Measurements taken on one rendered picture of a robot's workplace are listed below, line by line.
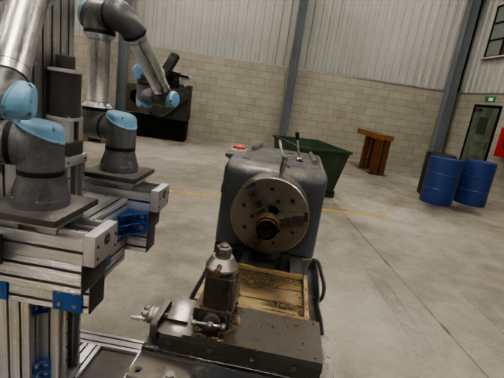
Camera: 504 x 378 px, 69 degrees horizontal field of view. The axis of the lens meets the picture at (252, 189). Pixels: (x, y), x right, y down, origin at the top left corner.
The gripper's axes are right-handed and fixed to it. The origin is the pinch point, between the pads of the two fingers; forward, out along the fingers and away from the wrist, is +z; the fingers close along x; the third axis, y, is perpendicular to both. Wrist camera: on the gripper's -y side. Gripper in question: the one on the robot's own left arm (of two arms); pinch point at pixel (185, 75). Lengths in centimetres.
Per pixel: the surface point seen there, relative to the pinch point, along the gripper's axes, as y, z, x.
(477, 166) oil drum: 50, 664, 221
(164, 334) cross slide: 51, -104, 86
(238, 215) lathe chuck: 43, -41, 69
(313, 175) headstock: 23, -15, 86
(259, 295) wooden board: 57, -61, 93
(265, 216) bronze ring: 35, -48, 83
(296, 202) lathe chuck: 31, -34, 88
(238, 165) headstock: 28, -27, 57
